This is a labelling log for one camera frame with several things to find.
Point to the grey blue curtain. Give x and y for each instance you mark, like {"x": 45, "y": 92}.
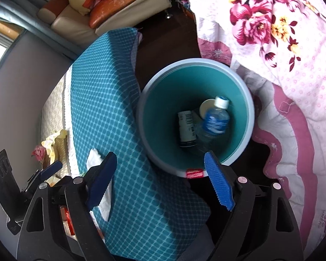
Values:
{"x": 30, "y": 24}

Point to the red crumpled wrapper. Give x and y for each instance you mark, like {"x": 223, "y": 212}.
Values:
{"x": 38, "y": 152}

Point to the red plastic object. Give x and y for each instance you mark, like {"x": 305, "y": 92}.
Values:
{"x": 69, "y": 220}

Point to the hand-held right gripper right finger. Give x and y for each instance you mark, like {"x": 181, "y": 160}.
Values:
{"x": 220, "y": 182}

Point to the yellow patterned napkin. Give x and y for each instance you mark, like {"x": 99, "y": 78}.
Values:
{"x": 54, "y": 141}

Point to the teal checkered table mat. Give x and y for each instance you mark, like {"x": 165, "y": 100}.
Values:
{"x": 111, "y": 87}

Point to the beige leather sofa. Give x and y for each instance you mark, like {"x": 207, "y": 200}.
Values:
{"x": 70, "y": 19}

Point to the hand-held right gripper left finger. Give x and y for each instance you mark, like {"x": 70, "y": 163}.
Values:
{"x": 100, "y": 182}

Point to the clear plastic water bottle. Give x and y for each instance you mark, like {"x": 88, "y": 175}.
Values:
{"x": 214, "y": 119}

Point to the pink floral quilt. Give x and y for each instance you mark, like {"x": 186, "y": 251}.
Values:
{"x": 274, "y": 46}

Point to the white tissue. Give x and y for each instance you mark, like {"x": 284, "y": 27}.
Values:
{"x": 93, "y": 157}

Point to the white labelled pill bottle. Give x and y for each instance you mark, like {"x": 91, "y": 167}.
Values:
{"x": 186, "y": 130}

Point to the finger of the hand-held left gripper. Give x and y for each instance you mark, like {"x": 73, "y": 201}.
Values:
{"x": 51, "y": 168}

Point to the white round lid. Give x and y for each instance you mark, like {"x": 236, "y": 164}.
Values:
{"x": 205, "y": 108}

